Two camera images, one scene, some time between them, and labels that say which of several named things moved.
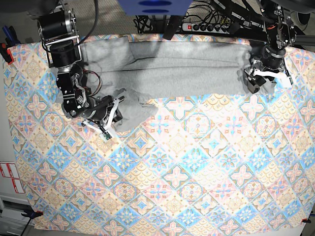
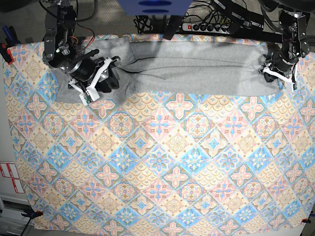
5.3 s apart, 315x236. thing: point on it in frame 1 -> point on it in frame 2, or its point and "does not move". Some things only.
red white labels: [9, 170] does not move
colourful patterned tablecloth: [233, 163] does not move
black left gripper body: [100, 109] -> [84, 73]
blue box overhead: [155, 7] does not move
